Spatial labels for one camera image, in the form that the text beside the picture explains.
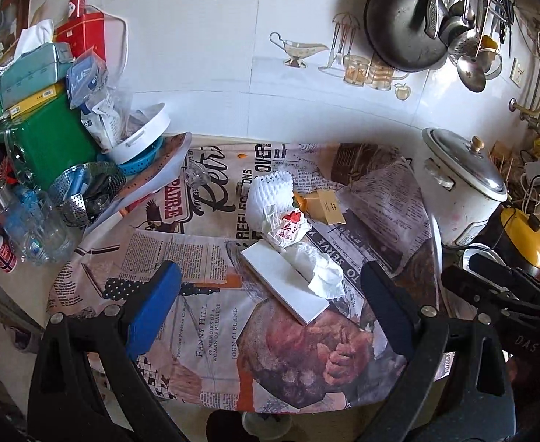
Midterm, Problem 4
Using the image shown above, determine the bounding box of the clear plastic water bottle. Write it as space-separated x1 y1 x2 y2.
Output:
3 184 56 249
19 214 78 265

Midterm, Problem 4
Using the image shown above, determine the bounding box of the small tan cardboard box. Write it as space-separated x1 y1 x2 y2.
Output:
304 190 347 226

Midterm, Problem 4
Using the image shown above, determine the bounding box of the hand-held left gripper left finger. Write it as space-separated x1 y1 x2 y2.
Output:
28 260 188 442

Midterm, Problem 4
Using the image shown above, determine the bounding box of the white red paper wrapper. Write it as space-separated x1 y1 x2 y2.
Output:
261 203 314 252

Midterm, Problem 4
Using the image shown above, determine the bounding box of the folding steel steamer basket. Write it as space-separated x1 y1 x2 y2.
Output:
46 162 128 228

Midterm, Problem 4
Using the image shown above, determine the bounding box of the white wall socket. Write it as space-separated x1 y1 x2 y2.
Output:
509 57 526 88

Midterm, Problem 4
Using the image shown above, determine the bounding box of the red tin box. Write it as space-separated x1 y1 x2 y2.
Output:
53 7 109 63

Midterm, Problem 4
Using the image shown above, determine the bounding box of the blue plastic packet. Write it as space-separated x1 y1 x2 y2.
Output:
65 52 109 110

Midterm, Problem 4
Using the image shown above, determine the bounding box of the small steel ladle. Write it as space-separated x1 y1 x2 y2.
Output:
438 0 469 44

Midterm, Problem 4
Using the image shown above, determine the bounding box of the brass wall tap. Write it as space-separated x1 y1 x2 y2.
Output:
508 97 540 132

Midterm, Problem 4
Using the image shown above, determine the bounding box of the white red label pill bottle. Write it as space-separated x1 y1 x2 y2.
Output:
0 231 18 274

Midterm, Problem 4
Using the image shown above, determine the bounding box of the blue plastic colander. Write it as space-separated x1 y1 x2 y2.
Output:
97 136 166 178

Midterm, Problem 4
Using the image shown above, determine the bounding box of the white foam fruit net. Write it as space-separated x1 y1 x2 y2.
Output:
245 169 296 231

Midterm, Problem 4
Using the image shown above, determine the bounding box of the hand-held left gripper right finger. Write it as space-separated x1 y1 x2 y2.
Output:
357 260 517 442

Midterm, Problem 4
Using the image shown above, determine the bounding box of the green tin box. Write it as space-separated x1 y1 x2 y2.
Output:
5 94 102 189

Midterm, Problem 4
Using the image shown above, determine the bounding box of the white plastic pouch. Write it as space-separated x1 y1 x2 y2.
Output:
80 87 135 152

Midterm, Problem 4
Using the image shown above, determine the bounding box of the white rice cooker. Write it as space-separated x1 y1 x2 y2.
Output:
421 126 510 248

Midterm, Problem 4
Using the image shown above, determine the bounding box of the yellow flat box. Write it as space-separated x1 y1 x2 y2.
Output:
5 83 68 118

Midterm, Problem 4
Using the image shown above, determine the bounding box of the chopstick holder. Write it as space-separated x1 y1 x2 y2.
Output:
488 140 517 185

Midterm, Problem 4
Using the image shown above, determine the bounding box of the steel rice cooker lid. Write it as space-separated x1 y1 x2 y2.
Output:
423 127 509 202

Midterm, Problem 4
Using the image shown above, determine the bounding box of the teal tissue box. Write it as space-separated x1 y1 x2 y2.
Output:
0 18 75 109

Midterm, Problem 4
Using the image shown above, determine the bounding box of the wire mesh strainer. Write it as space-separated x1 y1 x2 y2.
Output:
477 32 503 80

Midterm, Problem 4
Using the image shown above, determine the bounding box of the yellow black electric kettle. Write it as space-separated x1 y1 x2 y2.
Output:
500 207 540 268

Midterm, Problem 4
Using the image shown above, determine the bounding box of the steel cleaver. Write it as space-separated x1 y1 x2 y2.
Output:
399 0 450 40

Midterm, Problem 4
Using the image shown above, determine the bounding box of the black wok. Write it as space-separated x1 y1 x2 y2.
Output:
364 0 450 73

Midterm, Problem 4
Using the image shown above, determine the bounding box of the white box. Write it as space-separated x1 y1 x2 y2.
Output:
240 239 330 325

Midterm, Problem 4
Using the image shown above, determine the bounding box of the newspaper print tablecloth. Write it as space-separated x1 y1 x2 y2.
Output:
46 131 446 413

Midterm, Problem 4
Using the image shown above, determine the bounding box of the white tissue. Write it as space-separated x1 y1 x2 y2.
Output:
281 242 347 300

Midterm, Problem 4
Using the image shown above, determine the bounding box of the perforated steel skimmer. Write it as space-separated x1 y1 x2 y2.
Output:
447 9 480 58

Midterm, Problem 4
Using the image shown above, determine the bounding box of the aluminium steamer tray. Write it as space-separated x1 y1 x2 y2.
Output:
461 243 498 281

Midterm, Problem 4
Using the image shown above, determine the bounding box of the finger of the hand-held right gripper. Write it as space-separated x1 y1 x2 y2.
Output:
442 264 529 316
470 253 540 300

